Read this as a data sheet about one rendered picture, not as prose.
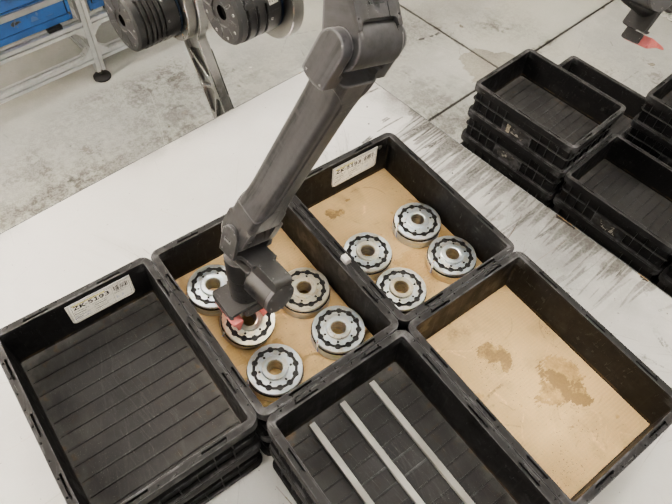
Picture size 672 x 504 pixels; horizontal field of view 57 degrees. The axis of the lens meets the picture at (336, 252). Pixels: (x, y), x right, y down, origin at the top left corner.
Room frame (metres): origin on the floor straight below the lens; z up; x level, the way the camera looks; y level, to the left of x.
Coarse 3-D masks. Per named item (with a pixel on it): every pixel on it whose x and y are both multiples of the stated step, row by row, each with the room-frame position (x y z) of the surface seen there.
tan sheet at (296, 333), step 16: (272, 240) 0.78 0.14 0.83; (288, 240) 0.78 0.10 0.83; (288, 256) 0.74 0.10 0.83; (304, 256) 0.75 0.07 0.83; (192, 272) 0.68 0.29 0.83; (336, 304) 0.64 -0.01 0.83; (208, 320) 0.58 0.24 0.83; (288, 320) 0.59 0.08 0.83; (304, 320) 0.59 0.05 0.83; (272, 336) 0.55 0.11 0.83; (288, 336) 0.56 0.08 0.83; (304, 336) 0.56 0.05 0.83; (368, 336) 0.57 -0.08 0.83; (240, 352) 0.51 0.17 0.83; (304, 352) 0.52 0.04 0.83; (240, 368) 0.48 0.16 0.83; (304, 368) 0.49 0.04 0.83; (320, 368) 0.49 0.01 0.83
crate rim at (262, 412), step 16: (288, 208) 0.80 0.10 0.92; (208, 224) 0.73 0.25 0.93; (304, 224) 0.75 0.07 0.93; (176, 240) 0.69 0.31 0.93; (320, 240) 0.72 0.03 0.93; (336, 256) 0.68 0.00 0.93; (160, 272) 0.61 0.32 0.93; (352, 272) 0.65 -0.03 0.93; (176, 288) 0.59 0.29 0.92; (368, 288) 0.62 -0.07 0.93; (208, 336) 0.49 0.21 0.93; (384, 336) 0.52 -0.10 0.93; (224, 352) 0.46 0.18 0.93; (352, 352) 0.48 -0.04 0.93; (336, 368) 0.45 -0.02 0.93; (240, 384) 0.41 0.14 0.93; (304, 384) 0.42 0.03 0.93; (256, 400) 0.38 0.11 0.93; (288, 400) 0.39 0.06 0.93
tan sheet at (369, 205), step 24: (384, 168) 1.02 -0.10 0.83; (360, 192) 0.94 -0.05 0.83; (384, 192) 0.94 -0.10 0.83; (408, 192) 0.95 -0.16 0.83; (336, 216) 0.86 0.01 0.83; (360, 216) 0.87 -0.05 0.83; (384, 216) 0.87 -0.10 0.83; (408, 264) 0.75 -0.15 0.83; (480, 264) 0.76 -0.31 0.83; (432, 288) 0.69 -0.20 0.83
